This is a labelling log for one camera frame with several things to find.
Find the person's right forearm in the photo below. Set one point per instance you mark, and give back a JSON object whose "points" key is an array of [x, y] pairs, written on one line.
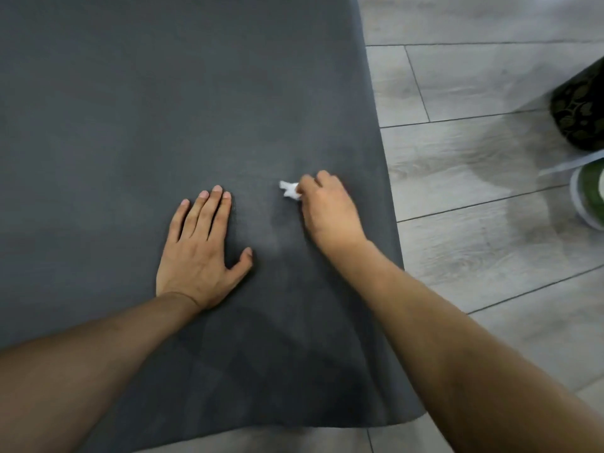
{"points": [[472, 349]]}

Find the person's left forearm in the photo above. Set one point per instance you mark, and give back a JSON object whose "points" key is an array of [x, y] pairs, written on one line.
{"points": [[80, 372]]}

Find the white wipe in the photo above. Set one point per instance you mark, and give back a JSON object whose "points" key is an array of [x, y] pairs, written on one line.
{"points": [[289, 189]]}

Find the black patterned trash bin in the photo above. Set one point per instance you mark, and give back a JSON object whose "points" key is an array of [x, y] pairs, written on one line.
{"points": [[580, 108]]}

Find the dark grey yoga mat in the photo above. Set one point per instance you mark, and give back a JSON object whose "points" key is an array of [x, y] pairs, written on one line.
{"points": [[141, 89]]}

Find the white wipe tub green spout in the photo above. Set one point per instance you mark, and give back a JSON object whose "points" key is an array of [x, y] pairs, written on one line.
{"points": [[590, 193]]}

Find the person's right hand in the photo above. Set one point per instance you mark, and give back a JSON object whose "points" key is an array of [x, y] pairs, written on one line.
{"points": [[330, 216]]}

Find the person's left hand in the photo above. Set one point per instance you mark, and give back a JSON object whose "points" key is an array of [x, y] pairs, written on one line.
{"points": [[198, 264]]}

